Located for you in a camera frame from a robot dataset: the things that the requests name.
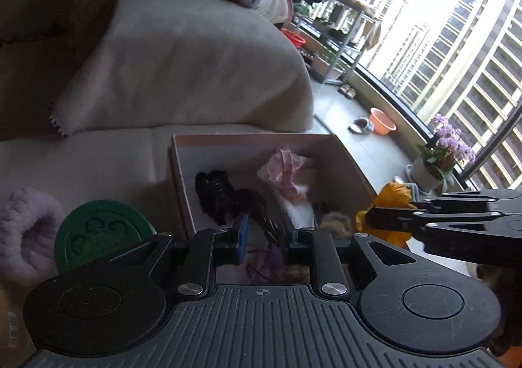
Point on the pink cardboard box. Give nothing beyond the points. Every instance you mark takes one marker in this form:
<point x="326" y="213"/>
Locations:
<point x="339" y="181"/>

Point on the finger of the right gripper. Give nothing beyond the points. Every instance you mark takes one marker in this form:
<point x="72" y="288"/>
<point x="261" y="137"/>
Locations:
<point x="500" y="200"/>
<point x="397" y="219"/>

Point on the white metal shelf rack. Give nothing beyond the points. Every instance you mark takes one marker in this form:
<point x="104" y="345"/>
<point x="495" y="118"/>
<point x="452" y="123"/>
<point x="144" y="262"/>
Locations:
<point x="340" y="32"/>

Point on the beige sofa throw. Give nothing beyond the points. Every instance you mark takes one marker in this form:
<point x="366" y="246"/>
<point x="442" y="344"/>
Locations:
<point x="187" y="62"/>

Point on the pink plastic basin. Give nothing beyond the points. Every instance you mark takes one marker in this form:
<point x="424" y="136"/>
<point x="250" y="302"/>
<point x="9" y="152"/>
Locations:
<point x="383" y="125"/>

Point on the brown furry toy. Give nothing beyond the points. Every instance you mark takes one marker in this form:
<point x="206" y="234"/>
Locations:
<point x="337" y="224"/>

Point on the pink white cloth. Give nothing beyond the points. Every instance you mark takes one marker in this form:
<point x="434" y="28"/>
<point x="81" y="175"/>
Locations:
<point x="290" y="177"/>

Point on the purple pink sponge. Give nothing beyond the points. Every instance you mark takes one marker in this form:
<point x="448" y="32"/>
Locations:
<point x="265" y="266"/>

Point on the red plastic basin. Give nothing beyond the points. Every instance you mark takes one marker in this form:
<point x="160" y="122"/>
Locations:
<point x="294" y="38"/>

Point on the green lid glass jar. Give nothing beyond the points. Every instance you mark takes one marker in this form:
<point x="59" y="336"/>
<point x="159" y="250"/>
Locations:
<point x="97" y="229"/>

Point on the clear plastic jar brown label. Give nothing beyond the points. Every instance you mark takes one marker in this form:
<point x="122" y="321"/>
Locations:
<point x="15" y="339"/>

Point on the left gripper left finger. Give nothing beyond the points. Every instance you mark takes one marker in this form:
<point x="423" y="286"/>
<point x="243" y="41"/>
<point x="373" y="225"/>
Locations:
<point x="209" y="249"/>

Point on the potted pink flower plant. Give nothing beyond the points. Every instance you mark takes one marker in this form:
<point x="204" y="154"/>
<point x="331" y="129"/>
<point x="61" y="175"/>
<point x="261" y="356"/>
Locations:
<point x="438" y="158"/>

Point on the lavender fluffy scrunchie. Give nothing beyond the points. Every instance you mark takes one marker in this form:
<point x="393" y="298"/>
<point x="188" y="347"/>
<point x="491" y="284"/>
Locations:
<point x="29" y="224"/>

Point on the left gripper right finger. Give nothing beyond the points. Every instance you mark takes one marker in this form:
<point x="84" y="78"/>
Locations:
<point x="311" y="257"/>

